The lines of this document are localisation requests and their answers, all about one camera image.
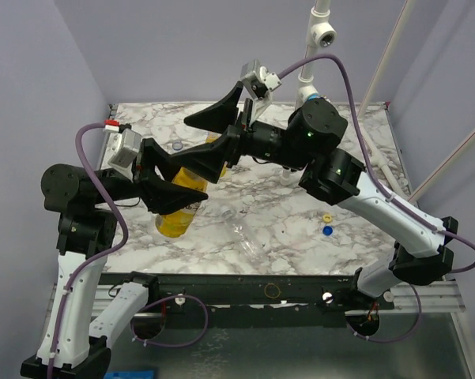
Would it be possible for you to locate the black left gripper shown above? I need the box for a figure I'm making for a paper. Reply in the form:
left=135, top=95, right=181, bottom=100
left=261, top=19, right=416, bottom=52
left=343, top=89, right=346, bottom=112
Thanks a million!
left=92, top=136, right=209, bottom=211

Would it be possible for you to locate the yellow bottle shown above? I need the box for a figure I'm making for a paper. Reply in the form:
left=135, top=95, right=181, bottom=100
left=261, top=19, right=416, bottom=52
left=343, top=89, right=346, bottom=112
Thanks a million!
left=205, top=132, right=227, bottom=178
left=154, top=165, right=209, bottom=240

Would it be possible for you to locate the clear bottle blue label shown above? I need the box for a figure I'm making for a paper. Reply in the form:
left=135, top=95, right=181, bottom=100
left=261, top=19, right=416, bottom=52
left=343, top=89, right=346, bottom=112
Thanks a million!
left=172, top=140, right=183, bottom=152

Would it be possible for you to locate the small clear bottle white cap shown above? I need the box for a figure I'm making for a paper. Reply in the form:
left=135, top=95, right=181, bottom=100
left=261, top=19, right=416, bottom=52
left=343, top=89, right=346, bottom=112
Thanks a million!
left=220, top=205, right=266, bottom=265

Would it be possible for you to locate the blue bottle cap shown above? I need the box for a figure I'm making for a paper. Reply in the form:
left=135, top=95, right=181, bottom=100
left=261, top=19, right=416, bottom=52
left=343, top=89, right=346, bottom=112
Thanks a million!
left=322, top=225, right=334, bottom=236

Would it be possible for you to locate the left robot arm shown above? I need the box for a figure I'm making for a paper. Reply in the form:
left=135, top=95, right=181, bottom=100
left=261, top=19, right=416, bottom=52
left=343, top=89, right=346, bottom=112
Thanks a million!
left=20, top=137, right=207, bottom=378

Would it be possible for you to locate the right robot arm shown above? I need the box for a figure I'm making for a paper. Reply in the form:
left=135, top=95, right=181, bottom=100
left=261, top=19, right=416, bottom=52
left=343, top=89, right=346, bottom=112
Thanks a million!
left=172, top=82, right=458, bottom=310

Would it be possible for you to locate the blue plastic faucet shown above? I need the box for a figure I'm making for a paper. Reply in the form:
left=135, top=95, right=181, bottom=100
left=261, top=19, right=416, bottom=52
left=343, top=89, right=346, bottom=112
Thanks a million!
left=305, top=93, right=324, bottom=102

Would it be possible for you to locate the blue tray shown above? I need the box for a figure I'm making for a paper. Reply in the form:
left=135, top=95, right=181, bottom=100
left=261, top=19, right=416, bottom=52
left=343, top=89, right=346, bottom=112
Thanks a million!
left=104, top=370, right=157, bottom=379

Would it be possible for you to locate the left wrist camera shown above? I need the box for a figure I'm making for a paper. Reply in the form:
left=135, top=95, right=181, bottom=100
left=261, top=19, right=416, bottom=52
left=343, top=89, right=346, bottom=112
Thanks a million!
left=104, top=119, right=141, bottom=181

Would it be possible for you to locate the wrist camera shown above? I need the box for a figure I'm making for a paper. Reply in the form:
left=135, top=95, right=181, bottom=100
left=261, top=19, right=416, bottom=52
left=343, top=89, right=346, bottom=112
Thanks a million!
left=240, top=59, right=281, bottom=123
left=104, top=119, right=141, bottom=181

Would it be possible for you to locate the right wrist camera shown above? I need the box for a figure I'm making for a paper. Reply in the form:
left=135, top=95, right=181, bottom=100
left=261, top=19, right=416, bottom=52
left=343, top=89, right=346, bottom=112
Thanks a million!
left=240, top=59, right=281, bottom=123

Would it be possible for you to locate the white PVC pipe frame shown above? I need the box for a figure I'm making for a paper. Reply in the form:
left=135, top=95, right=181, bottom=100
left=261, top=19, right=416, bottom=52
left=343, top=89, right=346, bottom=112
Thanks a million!
left=278, top=0, right=475, bottom=198

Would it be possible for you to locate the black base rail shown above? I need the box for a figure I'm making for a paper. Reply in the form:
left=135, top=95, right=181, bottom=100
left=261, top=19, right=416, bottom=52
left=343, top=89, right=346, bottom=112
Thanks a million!
left=94, top=270, right=396, bottom=328

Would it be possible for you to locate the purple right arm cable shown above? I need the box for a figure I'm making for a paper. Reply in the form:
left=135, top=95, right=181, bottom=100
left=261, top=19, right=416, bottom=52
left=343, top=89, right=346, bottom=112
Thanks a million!
left=278, top=53, right=475, bottom=343

